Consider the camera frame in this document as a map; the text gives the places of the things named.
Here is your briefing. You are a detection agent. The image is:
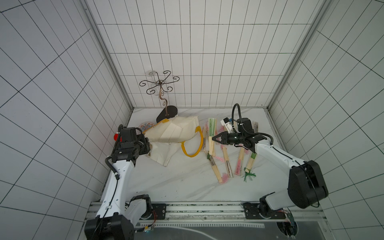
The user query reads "grey pink folding fan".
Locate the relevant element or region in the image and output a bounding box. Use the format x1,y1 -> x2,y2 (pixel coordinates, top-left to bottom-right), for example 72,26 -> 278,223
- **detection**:
253,122 -> 259,133

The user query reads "green fan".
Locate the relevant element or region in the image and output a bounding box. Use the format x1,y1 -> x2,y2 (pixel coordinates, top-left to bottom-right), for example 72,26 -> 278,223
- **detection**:
208,118 -> 217,156
244,153 -> 257,182

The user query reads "white canvas tote bag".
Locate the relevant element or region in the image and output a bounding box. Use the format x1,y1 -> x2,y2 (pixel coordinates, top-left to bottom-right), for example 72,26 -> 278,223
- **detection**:
144,116 -> 204,167

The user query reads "natural wood fan row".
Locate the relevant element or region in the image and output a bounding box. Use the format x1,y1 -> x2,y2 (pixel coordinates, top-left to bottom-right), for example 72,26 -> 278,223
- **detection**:
221,145 -> 234,178

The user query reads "grey fan pink tassel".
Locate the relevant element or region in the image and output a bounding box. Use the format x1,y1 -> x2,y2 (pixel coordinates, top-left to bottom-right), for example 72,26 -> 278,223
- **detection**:
207,153 -> 229,184

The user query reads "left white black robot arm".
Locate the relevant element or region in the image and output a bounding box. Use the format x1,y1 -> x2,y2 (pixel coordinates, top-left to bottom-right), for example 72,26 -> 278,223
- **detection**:
84,125 -> 153,240

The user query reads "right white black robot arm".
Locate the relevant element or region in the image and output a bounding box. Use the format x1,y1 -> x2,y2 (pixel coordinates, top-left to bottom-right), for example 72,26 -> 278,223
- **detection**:
213,118 -> 329,219

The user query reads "black scrolled metal stand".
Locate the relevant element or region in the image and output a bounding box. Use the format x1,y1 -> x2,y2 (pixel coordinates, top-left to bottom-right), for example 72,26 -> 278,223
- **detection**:
139,70 -> 180,123

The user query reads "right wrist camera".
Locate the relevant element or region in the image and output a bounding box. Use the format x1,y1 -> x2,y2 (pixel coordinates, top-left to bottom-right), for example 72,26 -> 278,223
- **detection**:
221,118 -> 234,133

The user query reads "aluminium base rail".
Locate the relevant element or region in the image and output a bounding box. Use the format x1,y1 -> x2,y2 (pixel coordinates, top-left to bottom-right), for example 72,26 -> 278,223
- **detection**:
138,202 -> 326,226

